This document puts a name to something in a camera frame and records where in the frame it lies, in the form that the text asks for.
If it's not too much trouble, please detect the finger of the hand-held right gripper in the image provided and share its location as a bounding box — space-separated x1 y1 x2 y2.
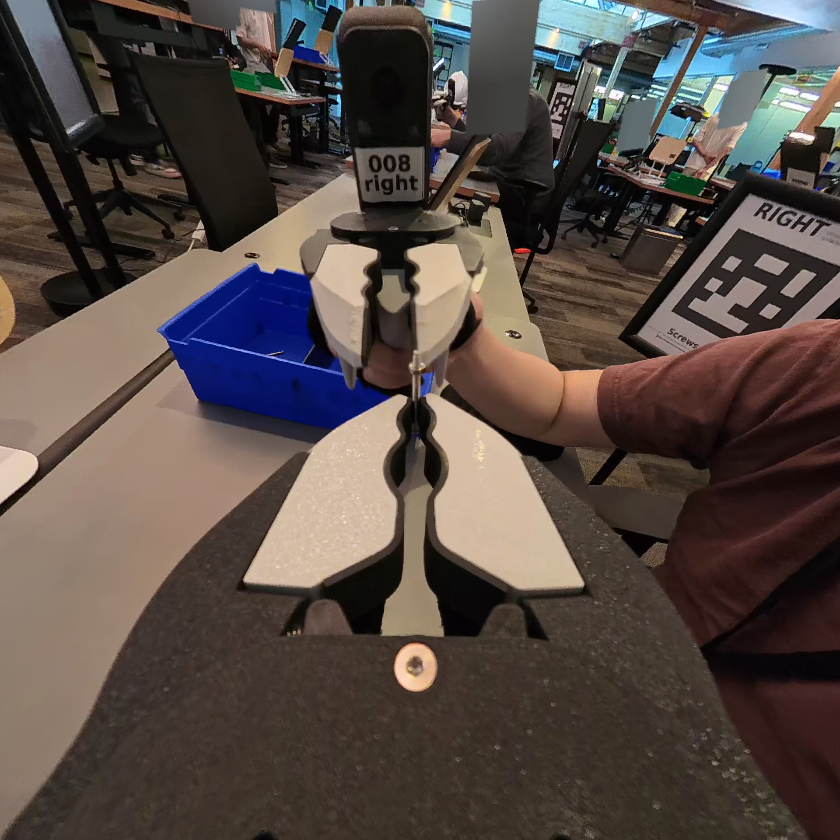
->
310 244 382 390
406 244 488 389

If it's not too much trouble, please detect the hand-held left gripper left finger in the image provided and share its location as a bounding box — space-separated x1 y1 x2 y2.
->
243 395 404 632

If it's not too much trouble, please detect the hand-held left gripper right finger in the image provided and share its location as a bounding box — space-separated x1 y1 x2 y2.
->
420 394 585 632

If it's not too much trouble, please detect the blue plastic parts bin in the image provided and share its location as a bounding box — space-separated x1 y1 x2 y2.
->
157 262 435 431

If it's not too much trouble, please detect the person's right forearm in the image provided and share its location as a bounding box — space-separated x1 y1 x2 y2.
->
446 322 608 450

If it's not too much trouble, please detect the person's right hand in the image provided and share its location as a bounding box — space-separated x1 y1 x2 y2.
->
361 307 484 396

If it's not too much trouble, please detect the wooden background desk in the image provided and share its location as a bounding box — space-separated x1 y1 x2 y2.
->
233 85 329 172
600 154 723 237

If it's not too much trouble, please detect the small marker sign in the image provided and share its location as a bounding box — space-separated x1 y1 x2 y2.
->
548 80 578 142

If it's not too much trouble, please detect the tall black chair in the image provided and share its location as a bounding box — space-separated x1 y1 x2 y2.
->
130 51 280 253

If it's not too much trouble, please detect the grey trash bin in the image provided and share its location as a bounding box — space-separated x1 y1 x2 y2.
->
619 224 685 275

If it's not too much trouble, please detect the person's maroon shirt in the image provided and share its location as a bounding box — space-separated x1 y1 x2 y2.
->
598 318 840 840

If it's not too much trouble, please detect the black floor stand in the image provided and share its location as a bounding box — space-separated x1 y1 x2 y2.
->
0 0 132 319

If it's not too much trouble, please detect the black swivel office chair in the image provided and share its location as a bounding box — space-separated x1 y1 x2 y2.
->
62 112 191 242

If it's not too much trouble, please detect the black framed marker sign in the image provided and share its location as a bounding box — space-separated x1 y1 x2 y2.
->
619 172 840 360

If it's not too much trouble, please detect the black floor lamp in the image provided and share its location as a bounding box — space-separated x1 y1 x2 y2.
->
758 64 798 175

